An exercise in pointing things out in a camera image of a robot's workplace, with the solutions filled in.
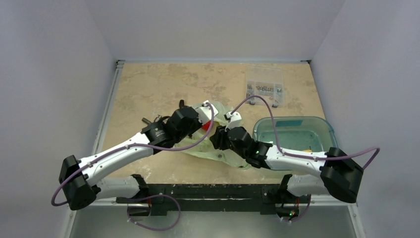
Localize light green plastic bag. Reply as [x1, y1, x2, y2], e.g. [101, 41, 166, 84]
[175, 101, 251, 170]

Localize red fake fruit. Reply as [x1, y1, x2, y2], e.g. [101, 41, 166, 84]
[201, 121, 211, 131]

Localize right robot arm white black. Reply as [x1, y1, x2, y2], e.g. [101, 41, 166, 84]
[210, 126, 364, 203]

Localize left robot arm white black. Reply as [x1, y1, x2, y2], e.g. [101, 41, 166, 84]
[51, 102, 218, 210]

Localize grey metal tool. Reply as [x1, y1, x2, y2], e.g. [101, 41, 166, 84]
[141, 115, 169, 125]

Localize clear screw organizer box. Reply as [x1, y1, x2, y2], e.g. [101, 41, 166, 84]
[245, 65, 285, 108]

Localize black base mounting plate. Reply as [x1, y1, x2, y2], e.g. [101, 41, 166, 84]
[116, 184, 310, 216]

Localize teal plastic container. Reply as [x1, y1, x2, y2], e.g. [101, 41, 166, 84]
[253, 116, 338, 152]

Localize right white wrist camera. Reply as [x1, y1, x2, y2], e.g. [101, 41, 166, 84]
[224, 111, 242, 131]

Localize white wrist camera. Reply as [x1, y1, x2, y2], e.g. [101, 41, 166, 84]
[224, 111, 242, 131]
[195, 100, 218, 124]

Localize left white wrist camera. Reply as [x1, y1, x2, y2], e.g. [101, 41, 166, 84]
[195, 100, 218, 124]

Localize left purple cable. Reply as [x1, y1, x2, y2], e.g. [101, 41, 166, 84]
[51, 102, 215, 231]

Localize aluminium frame rail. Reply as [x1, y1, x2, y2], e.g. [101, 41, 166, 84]
[67, 60, 152, 208]

